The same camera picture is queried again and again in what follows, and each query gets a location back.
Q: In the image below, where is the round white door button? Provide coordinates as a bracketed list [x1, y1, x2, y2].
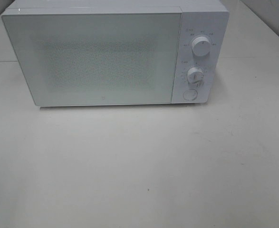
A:
[183, 89, 198, 101]

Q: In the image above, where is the white microwave knob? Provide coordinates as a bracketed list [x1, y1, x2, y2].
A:
[191, 36, 211, 57]
[187, 67, 204, 84]

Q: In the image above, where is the white microwave oven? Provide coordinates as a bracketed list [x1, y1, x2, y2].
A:
[1, 0, 229, 106]

